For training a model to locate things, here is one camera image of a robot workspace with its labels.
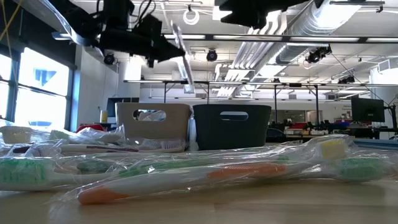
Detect silver ventilation duct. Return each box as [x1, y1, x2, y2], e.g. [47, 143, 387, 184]
[275, 0, 363, 65]

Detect black computer monitor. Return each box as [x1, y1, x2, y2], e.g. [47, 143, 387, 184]
[107, 96, 140, 118]
[351, 96, 386, 123]

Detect beige plastic bin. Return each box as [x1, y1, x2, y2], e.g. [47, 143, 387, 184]
[114, 102, 193, 144]

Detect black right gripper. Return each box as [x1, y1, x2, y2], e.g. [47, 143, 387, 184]
[220, 0, 280, 29]

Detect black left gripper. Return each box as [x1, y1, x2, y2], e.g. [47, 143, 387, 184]
[99, 14, 187, 68]

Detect black workbench frame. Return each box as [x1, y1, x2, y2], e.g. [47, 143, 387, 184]
[161, 80, 321, 125]

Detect dark grey plastic bin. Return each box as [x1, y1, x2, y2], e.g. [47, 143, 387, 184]
[192, 104, 272, 152]

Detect purple toothbrush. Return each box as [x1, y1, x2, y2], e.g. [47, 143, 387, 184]
[60, 139, 186, 154]
[170, 21, 195, 94]

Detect yellow hanging cable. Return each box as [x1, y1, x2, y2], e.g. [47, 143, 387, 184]
[0, 0, 23, 43]

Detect white cable ring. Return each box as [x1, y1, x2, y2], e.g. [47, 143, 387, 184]
[182, 8, 200, 26]

